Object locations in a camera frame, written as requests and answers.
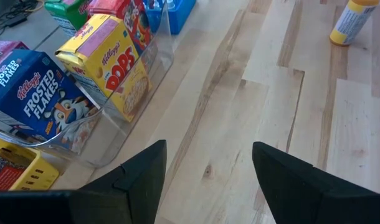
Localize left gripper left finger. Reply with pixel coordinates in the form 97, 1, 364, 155
0, 139, 168, 224

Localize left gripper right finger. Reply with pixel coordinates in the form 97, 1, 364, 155
251, 141, 380, 224

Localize blue Frosted Flakes cereal box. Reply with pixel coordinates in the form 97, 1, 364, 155
0, 49, 101, 155

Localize yellow Corn Pops cereal box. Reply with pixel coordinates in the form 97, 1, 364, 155
55, 14, 151, 123

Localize purple Raisin Bran cereal box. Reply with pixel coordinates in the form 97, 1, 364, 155
0, 39, 29, 74

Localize yellow bottle white collar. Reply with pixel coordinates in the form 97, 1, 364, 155
329, 0, 380, 47

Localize green Apple Jacks cereal box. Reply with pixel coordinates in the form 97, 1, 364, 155
44, 0, 92, 37

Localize red Froot Loops cereal box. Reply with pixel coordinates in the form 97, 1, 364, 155
87, 0, 154, 56

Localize yellow plastic basket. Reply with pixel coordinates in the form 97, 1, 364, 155
0, 135, 60, 192

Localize clear plastic bin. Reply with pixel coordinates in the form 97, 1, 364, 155
0, 0, 175, 169

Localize black power adapter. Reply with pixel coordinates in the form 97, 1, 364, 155
4, 15, 29, 27

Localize blue plastic basket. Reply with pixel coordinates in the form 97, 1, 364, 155
143, 0, 197, 35

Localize yellow floor cable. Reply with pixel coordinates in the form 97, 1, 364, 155
24, 0, 45, 13

